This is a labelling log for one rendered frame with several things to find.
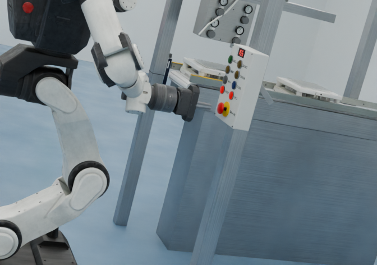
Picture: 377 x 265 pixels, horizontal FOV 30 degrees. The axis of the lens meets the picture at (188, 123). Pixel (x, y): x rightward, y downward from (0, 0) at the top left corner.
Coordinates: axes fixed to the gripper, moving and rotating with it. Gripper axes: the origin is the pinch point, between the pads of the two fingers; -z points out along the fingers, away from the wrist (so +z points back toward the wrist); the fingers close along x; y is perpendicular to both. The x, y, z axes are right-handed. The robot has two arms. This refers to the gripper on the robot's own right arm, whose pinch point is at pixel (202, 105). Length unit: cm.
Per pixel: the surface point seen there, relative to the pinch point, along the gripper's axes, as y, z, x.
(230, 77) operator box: 3.5, -9.0, 10.6
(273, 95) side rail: 71, -65, -4
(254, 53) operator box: -8.4, -9.3, 21.6
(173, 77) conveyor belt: 91, -23, -8
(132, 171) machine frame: 99, -17, -58
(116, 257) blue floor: 62, -7, -87
